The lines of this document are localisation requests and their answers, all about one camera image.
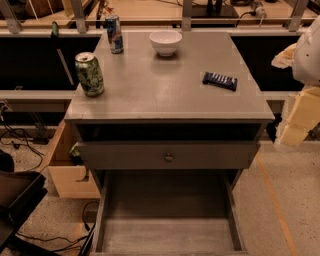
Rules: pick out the light wooden box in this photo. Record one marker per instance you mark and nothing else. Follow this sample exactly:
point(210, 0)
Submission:
point(70, 180)

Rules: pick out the round metal drawer knob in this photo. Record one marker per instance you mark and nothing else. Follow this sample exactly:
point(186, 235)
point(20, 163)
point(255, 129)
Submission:
point(168, 157)

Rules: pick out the grey upper drawer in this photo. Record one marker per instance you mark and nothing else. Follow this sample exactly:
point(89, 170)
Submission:
point(150, 156)

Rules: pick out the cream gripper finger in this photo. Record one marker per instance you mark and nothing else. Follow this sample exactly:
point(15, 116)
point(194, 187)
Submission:
point(303, 115)
point(285, 58)

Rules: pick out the dark tray stand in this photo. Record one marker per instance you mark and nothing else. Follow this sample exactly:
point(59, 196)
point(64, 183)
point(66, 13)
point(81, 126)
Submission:
point(20, 193)

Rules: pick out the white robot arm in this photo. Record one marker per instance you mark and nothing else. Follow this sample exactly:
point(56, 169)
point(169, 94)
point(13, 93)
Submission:
point(306, 64)

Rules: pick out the white ceramic bowl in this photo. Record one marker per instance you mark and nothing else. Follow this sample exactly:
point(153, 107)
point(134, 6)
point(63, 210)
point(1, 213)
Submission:
point(165, 42)

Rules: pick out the grey open bottom drawer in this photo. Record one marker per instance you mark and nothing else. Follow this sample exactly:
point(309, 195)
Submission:
point(167, 213)

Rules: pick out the grey wooden cabinet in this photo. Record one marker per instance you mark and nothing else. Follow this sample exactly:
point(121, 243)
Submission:
point(149, 98)

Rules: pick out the green soda can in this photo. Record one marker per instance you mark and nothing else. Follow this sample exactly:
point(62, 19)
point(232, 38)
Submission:
point(89, 74)

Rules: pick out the blue energy drink can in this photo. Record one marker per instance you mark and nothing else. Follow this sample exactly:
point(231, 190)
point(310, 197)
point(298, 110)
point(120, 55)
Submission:
point(114, 34)

